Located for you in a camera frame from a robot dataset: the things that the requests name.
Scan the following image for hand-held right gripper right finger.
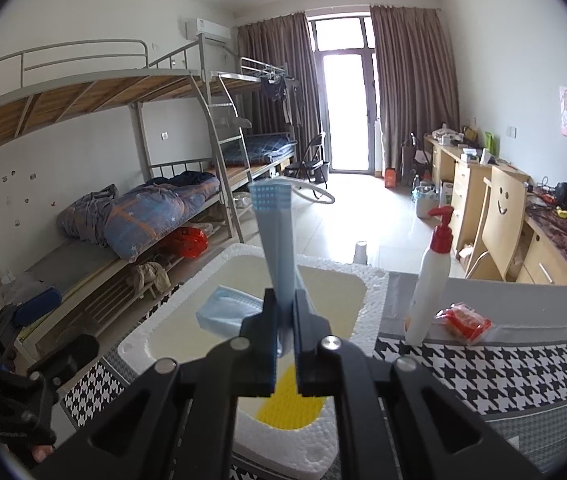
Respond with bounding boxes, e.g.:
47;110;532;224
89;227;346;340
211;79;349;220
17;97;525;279
291;289;547;480

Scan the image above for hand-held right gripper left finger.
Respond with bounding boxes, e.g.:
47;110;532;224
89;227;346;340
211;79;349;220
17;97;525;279
28;287;280;480

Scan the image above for white foam box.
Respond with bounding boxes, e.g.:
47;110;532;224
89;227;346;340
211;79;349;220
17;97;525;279
118;244;389;480

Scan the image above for blue face mask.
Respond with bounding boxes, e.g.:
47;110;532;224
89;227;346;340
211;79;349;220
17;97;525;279
248;178;310;358
196;284;265;337

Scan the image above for yellow sponge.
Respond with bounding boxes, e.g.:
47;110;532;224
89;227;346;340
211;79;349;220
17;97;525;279
256;364;330;432

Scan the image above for blue bag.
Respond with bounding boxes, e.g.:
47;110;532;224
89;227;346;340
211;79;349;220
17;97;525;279
14;287;62;326

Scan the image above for red plastic bag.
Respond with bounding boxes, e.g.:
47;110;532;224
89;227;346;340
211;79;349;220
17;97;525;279
166;226;209;259

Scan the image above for beige cloth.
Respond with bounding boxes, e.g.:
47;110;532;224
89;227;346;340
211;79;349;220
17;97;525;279
131;261;172;293

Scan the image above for white lotion pump bottle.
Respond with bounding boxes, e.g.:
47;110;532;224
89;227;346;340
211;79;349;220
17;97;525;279
403;205;457;347

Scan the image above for white hoop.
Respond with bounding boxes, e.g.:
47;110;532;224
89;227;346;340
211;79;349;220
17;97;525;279
268;176;337;206

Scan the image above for red snack packet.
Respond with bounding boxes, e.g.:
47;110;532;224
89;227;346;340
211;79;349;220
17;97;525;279
436;302;494;346

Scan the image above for blue plaid quilt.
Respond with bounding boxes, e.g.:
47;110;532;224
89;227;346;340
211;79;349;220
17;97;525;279
58;170;220;262

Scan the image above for black folding chair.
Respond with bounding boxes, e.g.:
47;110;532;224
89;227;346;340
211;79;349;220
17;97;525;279
291;131;329;183

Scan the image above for white plastic bag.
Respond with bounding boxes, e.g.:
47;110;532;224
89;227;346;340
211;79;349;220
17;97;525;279
413;185;439;218

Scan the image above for blue plaid mattress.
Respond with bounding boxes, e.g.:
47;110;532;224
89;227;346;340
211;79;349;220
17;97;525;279
224;131;298;167

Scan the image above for houndstooth tablecloth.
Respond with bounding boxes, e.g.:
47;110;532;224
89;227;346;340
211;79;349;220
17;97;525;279
64;270;567;480

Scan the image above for light wooden desk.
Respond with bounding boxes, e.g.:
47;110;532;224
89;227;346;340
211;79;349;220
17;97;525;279
423;132;531;261

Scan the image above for wooden chair with smiley face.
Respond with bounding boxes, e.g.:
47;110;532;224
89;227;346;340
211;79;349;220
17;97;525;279
463;166;529;283

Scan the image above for glass balcony door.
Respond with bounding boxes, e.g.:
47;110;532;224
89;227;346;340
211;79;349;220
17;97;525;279
308;12;381;173

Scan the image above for dark hanging clothes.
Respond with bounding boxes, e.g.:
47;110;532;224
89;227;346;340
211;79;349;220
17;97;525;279
258;77;289;106

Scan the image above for grey metal bunk bed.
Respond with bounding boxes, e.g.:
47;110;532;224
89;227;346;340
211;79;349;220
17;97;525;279
204;57;299;196
0;39;244;361

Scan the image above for brown curtain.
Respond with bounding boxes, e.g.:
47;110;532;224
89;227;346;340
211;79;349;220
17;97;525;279
236;10;324;171
369;5;461;173

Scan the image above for white air conditioner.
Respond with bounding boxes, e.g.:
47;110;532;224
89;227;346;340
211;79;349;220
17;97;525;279
182;17;232;43

